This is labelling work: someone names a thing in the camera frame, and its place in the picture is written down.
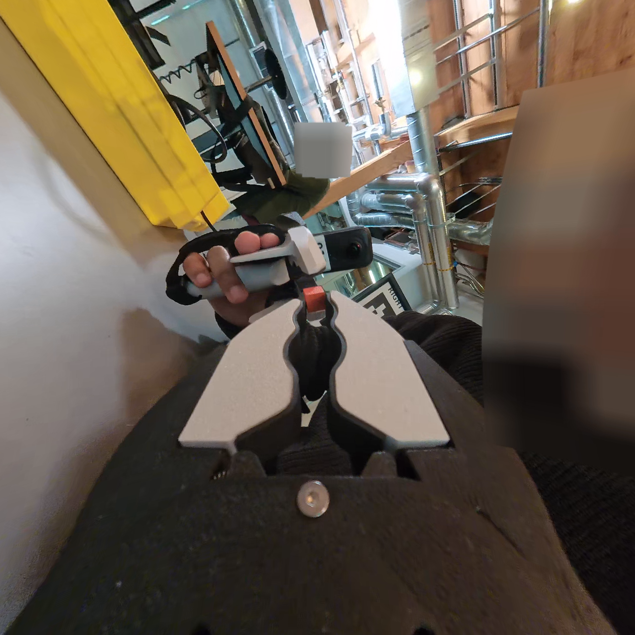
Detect person's right hand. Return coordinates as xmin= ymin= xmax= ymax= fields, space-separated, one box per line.
xmin=183 ymin=231 xmax=283 ymax=328

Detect framed tag sign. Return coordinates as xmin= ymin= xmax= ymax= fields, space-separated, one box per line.
xmin=354 ymin=272 xmax=411 ymax=318

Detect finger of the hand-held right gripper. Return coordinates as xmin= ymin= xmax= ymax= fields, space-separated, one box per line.
xmin=230 ymin=226 xmax=329 ymax=275
xmin=248 ymin=298 xmax=303 ymax=324

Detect black cable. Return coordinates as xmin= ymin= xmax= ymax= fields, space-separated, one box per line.
xmin=166 ymin=93 xmax=230 ymax=175

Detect black desk wooden edge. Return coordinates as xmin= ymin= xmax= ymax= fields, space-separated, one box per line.
xmin=205 ymin=21 xmax=289 ymax=188

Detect silver ventilation ducts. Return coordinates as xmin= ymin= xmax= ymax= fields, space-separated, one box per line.
xmin=347 ymin=106 xmax=497 ymax=316

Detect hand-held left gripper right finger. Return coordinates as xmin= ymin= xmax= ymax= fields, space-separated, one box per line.
xmin=327 ymin=291 xmax=452 ymax=478

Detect yellow storage bin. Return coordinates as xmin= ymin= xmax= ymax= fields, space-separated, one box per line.
xmin=0 ymin=0 xmax=232 ymax=232

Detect wooden ceiling beam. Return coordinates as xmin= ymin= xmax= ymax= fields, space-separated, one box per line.
xmin=302 ymin=143 xmax=416 ymax=220

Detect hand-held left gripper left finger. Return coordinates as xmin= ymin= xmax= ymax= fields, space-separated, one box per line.
xmin=178 ymin=298 xmax=303 ymax=477

